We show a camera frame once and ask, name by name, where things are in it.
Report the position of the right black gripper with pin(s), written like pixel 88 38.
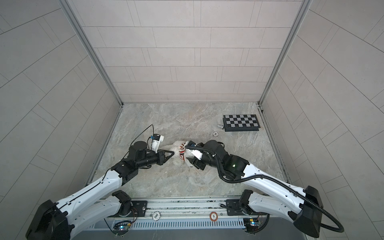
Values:
pixel 197 163

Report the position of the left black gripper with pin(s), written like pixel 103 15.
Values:
pixel 161 160

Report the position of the white teddy bear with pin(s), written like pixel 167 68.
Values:
pixel 175 159

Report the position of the red white striped sweater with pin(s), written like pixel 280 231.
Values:
pixel 182 151

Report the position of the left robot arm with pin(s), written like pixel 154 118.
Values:
pixel 64 219

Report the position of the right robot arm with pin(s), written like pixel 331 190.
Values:
pixel 308 221

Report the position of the black white chessboard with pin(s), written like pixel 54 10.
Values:
pixel 241 123

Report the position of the right circuit board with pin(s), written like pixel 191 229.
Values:
pixel 251 225

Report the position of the circuit board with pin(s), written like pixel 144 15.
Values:
pixel 251 225
pixel 122 227

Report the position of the left circuit board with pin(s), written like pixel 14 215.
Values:
pixel 122 227

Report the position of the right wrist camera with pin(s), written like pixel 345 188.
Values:
pixel 191 151

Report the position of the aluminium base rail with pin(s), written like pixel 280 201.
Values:
pixel 192 207

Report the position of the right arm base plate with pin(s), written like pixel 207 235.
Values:
pixel 235 208

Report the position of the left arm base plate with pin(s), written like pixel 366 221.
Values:
pixel 137 209

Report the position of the red poker chip on rail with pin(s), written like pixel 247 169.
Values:
pixel 213 216

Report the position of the white poker chip on rail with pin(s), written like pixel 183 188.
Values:
pixel 156 216

